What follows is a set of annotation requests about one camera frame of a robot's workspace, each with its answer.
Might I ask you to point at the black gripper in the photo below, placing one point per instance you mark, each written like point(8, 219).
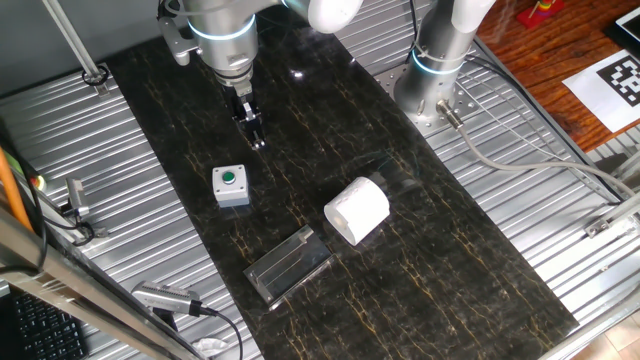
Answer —
point(242, 105)

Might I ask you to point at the white toilet paper roll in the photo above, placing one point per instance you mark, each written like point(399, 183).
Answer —
point(360, 210)

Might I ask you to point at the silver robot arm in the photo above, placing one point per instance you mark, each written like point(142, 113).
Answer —
point(225, 30)

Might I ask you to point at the grey green push button box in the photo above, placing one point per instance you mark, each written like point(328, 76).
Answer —
point(230, 192)

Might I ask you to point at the silver metal pole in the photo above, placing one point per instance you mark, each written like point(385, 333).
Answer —
point(75, 45)

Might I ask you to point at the crumpled white tissue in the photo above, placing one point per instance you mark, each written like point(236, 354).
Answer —
point(210, 346)

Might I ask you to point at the black marble pattern mat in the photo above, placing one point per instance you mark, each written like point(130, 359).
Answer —
point(450, 280)

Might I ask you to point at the black keyboard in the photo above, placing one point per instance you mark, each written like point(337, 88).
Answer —
point(45, 330)

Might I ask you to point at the brown wooden table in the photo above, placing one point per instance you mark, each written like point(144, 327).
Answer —
point(540, 60)

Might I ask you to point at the white paper with marker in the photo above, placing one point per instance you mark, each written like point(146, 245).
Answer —
point(595, 95)

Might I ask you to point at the white tablet device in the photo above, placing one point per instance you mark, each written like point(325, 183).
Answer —
point(631, 25)

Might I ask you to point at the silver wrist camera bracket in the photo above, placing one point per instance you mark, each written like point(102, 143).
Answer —
point(177, 45)

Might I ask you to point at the silver ribbed exterior camera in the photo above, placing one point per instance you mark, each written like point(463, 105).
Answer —
point(165, 297)

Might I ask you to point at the camera mount clamp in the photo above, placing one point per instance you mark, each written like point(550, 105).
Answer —
point(165, 319)

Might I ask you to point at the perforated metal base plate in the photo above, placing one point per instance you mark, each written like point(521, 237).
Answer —
point(462, 102)

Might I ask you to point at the aluminium frame beam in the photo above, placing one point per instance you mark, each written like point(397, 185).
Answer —
point(75, 290)

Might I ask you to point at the silver metal bracket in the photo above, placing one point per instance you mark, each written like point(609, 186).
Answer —
point(607, 224)

